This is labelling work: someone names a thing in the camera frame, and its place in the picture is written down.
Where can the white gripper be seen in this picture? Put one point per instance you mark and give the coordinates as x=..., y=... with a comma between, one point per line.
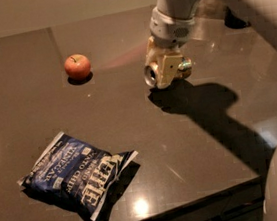
x=168, y=30

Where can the orange soda can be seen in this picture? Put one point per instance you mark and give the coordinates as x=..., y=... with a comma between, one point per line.
x=151, y=78

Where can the black mesh cup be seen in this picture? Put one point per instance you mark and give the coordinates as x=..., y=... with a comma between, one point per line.
x=232, y=21

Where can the red apple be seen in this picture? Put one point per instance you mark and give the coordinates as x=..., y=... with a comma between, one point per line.
x=77, y=67

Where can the blue chip bag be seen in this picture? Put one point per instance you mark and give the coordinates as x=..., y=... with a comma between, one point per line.
x=76, y=172

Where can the dark drawer with handle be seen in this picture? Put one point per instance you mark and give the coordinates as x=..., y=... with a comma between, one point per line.
x=242, y=202

